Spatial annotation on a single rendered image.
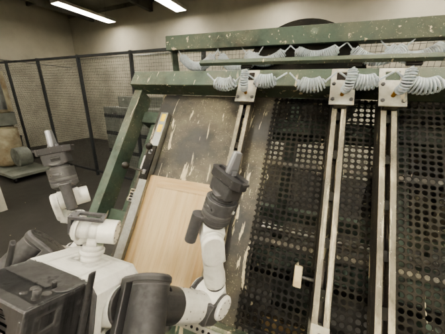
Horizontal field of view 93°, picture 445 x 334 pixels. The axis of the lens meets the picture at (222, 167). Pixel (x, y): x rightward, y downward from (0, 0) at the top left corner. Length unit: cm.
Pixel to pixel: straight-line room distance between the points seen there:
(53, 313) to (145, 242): 67
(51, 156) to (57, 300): 54
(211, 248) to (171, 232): 53
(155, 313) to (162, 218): 65
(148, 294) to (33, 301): 21
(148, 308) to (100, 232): 24
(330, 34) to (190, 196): 125
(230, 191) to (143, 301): 31
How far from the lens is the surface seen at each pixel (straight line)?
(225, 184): 54
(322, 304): 101
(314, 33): 162
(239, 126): 111
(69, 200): 94
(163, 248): 115
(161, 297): 59
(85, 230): 70
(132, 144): 148
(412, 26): 170
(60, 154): 97
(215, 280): 76
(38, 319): 58
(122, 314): 63
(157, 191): 121
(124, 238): 125
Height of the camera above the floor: 178
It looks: 19 degrees down
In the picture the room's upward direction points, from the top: 1 degrees clockwise
